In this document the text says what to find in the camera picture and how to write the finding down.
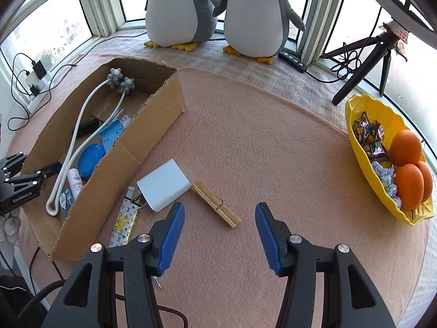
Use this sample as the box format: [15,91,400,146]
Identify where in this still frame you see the pile of blue wrapped candies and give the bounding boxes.
[370,160,403,209]

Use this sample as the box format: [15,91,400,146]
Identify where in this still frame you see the black tripod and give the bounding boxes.
[323,22,408,106]

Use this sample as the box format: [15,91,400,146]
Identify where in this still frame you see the blue round lid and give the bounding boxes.
[78,143,106,178]

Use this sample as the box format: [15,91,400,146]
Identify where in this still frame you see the checked beige cloth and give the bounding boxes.
[78,29,424,144]

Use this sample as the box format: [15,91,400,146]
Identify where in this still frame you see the yellow plastic bowl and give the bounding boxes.
[344,93,436,227]

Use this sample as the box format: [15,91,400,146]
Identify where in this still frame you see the black inline remote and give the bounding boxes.
[278,51,308,73]

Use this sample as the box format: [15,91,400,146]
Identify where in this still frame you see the white window frame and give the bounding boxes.
[0,0,437,86]

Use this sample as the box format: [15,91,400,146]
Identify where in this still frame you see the yellow printed pouch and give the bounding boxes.
[109,205,140,248]

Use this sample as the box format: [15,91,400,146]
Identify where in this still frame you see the grey knobbly ball massager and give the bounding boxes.
[45,68,136,217]

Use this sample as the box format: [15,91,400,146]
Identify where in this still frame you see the large plush penguin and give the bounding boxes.
[143,0,224,52]

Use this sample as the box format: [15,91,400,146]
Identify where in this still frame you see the white power strip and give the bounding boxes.
[25,70,54,114]

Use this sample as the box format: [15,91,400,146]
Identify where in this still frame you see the black ring light cable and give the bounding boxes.
[305,7,383,83]

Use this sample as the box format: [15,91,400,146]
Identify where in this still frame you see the pile of dark wrapped candies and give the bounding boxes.
[353,111,390,163]

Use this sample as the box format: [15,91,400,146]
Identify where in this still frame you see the black charger cables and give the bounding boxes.
[7,25,147,132]

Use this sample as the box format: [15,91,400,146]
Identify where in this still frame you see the white rectangular box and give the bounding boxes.
[137,159,191,212]

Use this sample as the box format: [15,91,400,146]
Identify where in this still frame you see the brown cardboard box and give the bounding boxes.
[19,58,187,262]

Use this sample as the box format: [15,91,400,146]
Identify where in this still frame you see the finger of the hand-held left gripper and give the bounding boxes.
[0,153,28,178]
[32,162,63,181]

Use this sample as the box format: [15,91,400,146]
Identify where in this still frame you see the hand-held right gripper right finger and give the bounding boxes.
[255,202,393,328]

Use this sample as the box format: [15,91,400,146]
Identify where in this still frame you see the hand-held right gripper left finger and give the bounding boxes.
[41,202,185,328]

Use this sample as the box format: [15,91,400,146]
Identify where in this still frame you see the person's left hand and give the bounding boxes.
[0,207,19,247]

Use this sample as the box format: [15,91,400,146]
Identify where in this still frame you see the blue plastic package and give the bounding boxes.
[99,116,130,153]

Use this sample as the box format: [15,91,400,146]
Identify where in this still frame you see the small plush penguin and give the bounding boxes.
[213,0,306,65]

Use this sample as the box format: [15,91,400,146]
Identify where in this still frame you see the black handle tool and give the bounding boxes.
[75,118,102,138]

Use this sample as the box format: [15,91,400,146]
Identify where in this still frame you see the white tube bottle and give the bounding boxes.
[67,168,84,199]

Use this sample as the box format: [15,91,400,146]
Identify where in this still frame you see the wooden clothespin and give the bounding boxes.
[191,180,241,229]

